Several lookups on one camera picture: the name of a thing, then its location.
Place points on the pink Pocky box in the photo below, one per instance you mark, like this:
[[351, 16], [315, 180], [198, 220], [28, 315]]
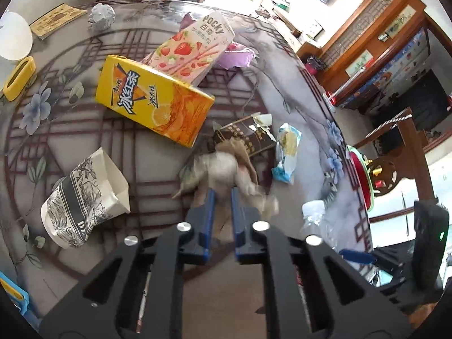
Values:
[[164, 60]]

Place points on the floral paper cup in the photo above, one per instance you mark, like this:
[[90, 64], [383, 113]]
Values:
[[94, 192]]

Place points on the clear plastic bottle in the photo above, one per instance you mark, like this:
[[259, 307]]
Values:
[[315, 223]]

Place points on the red white mop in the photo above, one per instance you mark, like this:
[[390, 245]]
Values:
[[330, 97]]

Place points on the crumpled grey paper ball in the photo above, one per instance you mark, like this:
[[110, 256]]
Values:
[[101, 17]]

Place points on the yellow patterned book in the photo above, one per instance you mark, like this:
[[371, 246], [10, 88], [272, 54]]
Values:
[[55, 19]]

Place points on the yellow rectangular holder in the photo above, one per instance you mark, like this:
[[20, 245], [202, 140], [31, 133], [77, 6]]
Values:
[[20, 79]]

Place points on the blue plastic tray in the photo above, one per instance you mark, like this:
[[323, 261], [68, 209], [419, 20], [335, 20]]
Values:
[[19, 297]]

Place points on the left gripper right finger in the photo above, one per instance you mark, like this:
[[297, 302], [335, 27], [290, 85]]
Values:
[[309, 290]]

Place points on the carved wooden chair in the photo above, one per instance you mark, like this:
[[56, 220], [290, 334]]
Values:
[[407, 161]]

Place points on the dark brown torn box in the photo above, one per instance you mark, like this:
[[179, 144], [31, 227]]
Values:
[[253, 130]]

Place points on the yellow iced tea carton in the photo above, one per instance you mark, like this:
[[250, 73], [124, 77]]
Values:
[[155, 100]]

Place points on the blue white snack wrapper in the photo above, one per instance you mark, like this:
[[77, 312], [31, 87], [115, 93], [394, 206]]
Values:
[[286, 153]]

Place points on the pink plastic wrapper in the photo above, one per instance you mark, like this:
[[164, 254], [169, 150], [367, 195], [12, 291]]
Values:
[[235, 56]]

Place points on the red green round stool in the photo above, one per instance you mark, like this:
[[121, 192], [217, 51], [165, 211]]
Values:
[[363, 176]]

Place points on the red trash bin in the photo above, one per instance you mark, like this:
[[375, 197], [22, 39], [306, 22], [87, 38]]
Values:
[[314, 65]]

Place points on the white desk fan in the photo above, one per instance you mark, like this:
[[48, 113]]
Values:
[[15, 43]]

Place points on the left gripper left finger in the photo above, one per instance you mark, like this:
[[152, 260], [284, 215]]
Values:
[[136, 291]]

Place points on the beige paper bag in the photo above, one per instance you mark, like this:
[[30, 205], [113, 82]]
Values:
[[227, 166]]

